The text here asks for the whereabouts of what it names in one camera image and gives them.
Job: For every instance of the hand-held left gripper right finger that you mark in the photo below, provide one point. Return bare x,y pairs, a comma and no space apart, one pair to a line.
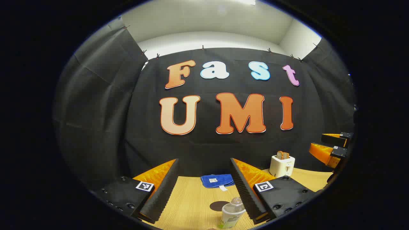
244,191

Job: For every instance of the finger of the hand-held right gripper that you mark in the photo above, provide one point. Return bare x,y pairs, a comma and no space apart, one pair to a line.
332,139
322,152

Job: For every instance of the cream toaster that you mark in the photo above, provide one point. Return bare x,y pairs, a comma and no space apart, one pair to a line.
281,166

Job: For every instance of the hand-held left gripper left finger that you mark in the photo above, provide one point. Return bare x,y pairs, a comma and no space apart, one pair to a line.
163,195

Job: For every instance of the blue folded towel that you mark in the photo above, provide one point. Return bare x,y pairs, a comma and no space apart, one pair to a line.
217,180

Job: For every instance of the dark round coaster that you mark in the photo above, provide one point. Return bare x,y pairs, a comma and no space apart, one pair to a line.
217,206

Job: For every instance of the toast bread slice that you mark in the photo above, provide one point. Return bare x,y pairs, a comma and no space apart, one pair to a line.
280,155
286,156

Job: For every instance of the clear white-labelled water bottle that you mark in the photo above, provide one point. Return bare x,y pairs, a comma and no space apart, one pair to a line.
231,214

